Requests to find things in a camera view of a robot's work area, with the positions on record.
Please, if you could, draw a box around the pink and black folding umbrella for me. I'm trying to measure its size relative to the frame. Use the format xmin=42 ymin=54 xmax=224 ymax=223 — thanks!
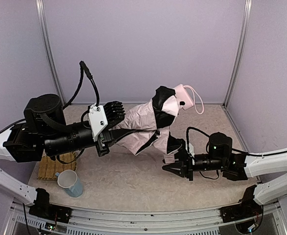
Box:
xmin=114 ymin=84 xmax=204 ymax=164

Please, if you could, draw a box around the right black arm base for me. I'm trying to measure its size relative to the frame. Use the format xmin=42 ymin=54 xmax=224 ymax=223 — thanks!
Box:
xmin=220 ymin=185 xmax=263 ymax=223

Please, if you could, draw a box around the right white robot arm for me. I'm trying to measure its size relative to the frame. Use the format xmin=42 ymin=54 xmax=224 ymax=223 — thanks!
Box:
xmin=162 ymin=132 xmax=287 ymax=205

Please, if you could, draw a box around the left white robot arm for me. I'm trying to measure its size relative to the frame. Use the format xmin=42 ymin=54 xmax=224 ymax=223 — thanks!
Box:
xmin=0 ymin=94 xmax=135 ymax=207

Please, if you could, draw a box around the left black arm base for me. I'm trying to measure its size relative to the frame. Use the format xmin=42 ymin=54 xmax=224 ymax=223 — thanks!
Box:
xmin=29 ymin=188 xmax=72 ymax=224

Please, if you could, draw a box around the light blue plastic pitcher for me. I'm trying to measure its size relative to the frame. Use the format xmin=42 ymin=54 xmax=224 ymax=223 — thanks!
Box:
xmin=55 ymin=169 xmax=83 ymax=198

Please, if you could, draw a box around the woven bamboo tray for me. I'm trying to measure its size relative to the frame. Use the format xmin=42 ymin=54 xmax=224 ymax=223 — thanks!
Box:
xmin=37 ymin=152 xmax=77 ymax=181

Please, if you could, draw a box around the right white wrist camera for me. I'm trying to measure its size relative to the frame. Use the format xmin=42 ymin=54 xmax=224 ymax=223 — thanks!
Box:
xmin=186 ymin=143 xmax=195 ymax=164

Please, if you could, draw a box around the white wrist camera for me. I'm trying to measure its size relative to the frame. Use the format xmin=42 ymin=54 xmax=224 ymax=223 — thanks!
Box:
xmin=186 ymin=143 xmax=195 ymax=164
xmin=88 ymin=104 xmax=108 ymax=142

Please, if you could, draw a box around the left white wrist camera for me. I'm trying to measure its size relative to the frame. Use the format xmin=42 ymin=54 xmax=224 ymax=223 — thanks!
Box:
xmin=88 ymin=104 xmax=108 ymax=142

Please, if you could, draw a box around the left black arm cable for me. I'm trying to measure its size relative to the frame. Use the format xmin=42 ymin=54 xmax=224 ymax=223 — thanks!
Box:
xmin=0 ymin=60 xmax=101 ymax=165

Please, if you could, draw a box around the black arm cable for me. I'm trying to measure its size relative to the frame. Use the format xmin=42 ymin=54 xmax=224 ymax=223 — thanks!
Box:
xmin=185 ymin=126 xmax=287 ymax=181
xmin=0 ymin=60 xmax=101 ymax=165

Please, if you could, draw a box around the aluminium front rail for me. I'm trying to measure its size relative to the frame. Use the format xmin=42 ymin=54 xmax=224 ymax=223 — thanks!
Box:
xmin=3 ymin=194 xmax=287 ymax=235

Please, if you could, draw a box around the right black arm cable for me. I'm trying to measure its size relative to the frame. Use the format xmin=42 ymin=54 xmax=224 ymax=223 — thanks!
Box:
xmin=185 ymin=126 xmax=287 ymax=181

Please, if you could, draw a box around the left aluminium frame post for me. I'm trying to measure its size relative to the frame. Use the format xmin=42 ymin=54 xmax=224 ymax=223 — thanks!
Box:
xmin=36 ymin=0 xmax=66 ymax=105

